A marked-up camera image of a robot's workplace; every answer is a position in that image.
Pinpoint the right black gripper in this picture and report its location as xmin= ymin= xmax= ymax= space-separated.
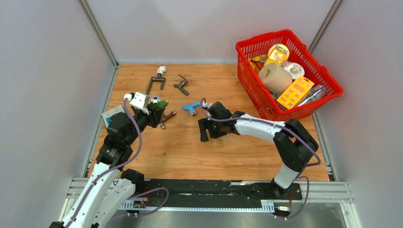
xmin=199 ymin=116 xmax=227 ymax=142

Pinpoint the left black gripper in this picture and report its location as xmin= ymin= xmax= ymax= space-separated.
xmin=125 ymin=103 xmax=165 ymax=146

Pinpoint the green plastic faucet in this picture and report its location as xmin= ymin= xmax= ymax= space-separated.
xmin=150 ymin=96 xmax=169 ymax=109

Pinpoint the blue faucet with white elbow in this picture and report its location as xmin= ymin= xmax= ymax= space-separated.
xmin=182 ymin=101 xmax=201 ymax=116

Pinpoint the red plastic shopping basket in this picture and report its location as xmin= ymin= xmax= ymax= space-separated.
xmin=235 ymin=29 xmax=344 ymax=121

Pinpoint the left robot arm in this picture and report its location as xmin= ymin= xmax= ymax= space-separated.
xmin=50 ymin=100 xmax=168 ymax=228

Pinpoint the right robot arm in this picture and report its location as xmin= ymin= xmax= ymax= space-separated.
xmin=197 ymin=98 xmax=321 ymax=199

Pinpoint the long grey faucet white elbow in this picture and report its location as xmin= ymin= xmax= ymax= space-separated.
xmin=145 ymin=66 xmax=167 ymax=95

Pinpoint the brown plastic faucet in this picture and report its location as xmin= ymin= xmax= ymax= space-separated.
xmin=159 ymin=111 xmax=176 ymax=129

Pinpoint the small dark grey faucet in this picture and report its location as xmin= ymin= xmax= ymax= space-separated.
xmin=173 ymin=74 xmax=189 ymax=96

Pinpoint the blue white faucet box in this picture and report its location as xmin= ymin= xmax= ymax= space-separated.
xmin=101 ymin=104 xmax=125 ymax=127

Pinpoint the yellow snack bag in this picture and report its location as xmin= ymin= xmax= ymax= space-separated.
xmin=248 ymin=54 xmax=268 ymax=74

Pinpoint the brown paper roll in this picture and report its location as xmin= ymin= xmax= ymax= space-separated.
xmin=258 ymin=63 xmax=293 ymax=95

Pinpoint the orange blister card package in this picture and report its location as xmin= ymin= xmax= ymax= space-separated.
xmin=276 ymin=76 xmax=315 ymax=111

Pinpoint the orange sponge package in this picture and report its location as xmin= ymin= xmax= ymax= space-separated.
xmin=264 ymin=45 xmax=288 ymax=67

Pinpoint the yellow round sponge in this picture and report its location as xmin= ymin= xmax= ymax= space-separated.
xmin=268 ymin=43 xmax=290 ymax=64

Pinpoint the white wrapped paper roll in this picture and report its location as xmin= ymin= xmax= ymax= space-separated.
xmin=281 ymin=61 xmax=305 ymax=80

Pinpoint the clear pack of pens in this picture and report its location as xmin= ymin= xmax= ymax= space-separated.
xmin=298 ymin=85 xmax=326 ymax=106

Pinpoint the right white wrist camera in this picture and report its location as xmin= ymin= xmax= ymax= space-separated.
xmin=201 ymin=102 xmax=213 ymax=110

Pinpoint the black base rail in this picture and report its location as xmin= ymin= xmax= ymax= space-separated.
xmin=135 ymin=179 xmax=303 ymax=209

